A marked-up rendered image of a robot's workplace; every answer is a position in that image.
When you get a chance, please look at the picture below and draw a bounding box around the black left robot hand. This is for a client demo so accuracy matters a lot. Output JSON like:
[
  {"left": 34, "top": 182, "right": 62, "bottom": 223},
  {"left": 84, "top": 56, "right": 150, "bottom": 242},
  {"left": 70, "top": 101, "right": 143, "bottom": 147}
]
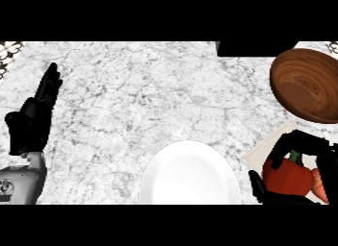
[{"left": 3, "top": 61, "right": 63, "bottom": 158}]

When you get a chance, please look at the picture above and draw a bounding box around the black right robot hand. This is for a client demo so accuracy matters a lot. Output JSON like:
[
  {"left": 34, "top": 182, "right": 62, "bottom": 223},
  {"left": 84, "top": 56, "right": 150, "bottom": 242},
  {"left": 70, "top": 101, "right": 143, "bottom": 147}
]
[{"left": 246, "top": 128, "right": 338, "bottom": 206}]

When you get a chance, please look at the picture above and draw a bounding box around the red bell pepper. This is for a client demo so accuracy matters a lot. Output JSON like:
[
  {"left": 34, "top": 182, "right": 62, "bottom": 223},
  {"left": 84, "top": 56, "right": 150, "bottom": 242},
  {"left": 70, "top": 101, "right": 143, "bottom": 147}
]
[{"left": 260, "top": 149, "right": 316, "bottom": 197}]

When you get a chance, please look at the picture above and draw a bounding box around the brown wooden bowl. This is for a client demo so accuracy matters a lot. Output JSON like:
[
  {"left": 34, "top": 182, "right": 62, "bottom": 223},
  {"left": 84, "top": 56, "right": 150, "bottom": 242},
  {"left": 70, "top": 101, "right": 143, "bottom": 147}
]
[{"left": 268, "top": 47, "right": 338, "bottom": 125}]

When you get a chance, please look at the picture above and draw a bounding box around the white oval plate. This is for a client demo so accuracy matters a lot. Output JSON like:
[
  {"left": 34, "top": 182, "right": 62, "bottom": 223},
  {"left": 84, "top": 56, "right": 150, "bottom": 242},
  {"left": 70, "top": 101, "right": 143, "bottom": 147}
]
[{"left": 137, "top": 139, "right": 243, "bottom": 206}]

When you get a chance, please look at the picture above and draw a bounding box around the orange carrot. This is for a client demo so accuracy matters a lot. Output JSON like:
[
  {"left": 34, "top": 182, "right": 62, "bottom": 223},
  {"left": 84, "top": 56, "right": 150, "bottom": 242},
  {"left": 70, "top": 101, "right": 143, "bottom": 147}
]
[{"left": 309, "top": 167, "right": 330, "bottom": 205}]

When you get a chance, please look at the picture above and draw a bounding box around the pale square board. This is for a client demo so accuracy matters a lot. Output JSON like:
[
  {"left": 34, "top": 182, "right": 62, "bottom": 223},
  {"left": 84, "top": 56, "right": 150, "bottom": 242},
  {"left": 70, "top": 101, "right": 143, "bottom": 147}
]
[{"left": 241, "top": 120, "right": 330, "bottom": 205}]

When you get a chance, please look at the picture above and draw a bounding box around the black appliance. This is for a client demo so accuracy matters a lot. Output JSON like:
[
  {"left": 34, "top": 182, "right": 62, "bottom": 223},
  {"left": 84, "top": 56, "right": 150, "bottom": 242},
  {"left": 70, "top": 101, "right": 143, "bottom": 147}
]
[{"left": 213, "top": 40, "right": 300, "bottom": 59}]

